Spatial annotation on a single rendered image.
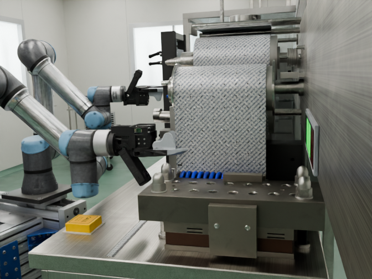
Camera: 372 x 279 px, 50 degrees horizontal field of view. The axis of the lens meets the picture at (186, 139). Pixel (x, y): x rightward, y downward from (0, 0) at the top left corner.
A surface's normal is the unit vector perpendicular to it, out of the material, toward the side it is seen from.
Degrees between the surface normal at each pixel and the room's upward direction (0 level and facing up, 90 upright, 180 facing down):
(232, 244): 90
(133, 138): 90
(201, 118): 90
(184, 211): 90
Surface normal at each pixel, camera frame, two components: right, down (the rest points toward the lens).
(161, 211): -0.24, 0.16
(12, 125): 0.97, 0.00
